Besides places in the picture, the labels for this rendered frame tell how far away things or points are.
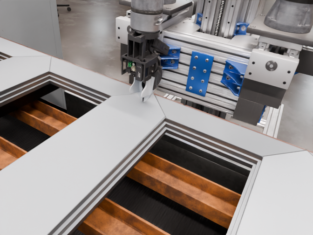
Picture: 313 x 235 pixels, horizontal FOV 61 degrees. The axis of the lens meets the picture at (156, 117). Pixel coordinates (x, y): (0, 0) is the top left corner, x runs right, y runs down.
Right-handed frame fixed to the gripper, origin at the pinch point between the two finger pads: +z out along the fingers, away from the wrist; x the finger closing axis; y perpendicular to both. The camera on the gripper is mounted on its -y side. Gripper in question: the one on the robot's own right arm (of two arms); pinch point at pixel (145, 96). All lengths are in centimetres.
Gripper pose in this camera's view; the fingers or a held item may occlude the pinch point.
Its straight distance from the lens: 78.0
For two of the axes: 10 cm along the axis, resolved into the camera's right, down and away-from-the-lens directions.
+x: 8.6, 3.5, -3.6
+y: -5.0, 4.7, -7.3
